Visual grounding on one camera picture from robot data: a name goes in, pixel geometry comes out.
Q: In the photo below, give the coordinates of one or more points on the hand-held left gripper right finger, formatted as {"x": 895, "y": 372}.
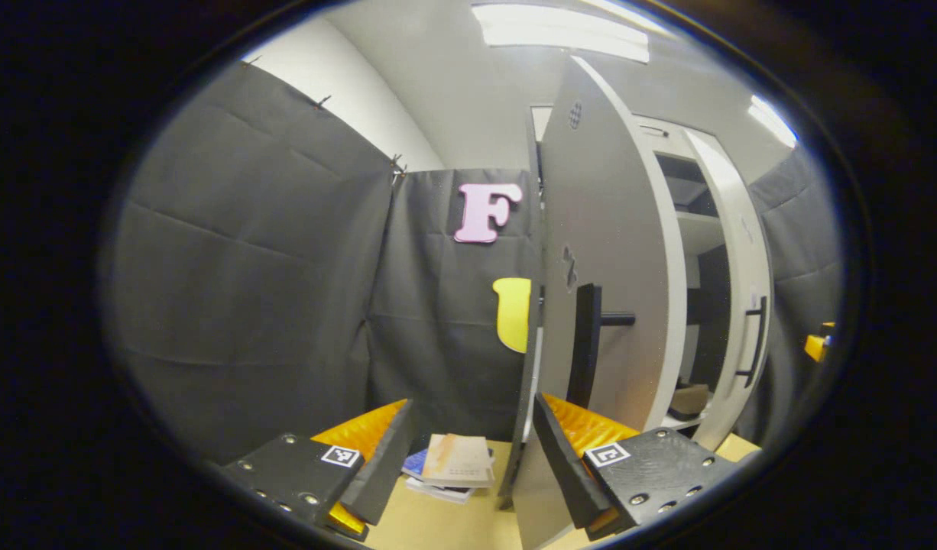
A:
{"x": 568, "y": 466}

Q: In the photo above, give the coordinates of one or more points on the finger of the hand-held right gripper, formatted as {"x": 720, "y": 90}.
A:
{"x": 818, "y": 345}

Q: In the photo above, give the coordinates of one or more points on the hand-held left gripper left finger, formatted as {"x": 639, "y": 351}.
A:
{"x": 384, "y": 466}

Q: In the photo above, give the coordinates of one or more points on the brown felt shoe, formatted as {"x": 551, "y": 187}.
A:
{"x": 690, "y": 399}

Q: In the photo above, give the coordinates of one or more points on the white cabinet door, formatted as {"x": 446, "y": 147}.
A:
{"x": 606, "y": 214}
{"x": 732, "y": 229}

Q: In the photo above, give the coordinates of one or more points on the white shoe cabinet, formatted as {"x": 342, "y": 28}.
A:
{"x": 701, "y": 233}

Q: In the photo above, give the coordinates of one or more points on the blue book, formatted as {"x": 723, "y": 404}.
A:
{"x": 415, "y": 464}

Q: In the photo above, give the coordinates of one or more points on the white book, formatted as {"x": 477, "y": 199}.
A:
{"x": 438, "y": 493}

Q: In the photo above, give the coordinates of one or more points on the beige book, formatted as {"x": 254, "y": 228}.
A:
{"x": 457, "y": 458}

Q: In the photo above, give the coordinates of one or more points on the small ceiling light panel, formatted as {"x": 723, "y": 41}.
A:
{"x": 773, "y": 122}

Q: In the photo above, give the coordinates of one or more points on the large ceiling light panel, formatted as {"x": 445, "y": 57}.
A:
{"x": 560, "y": 32}

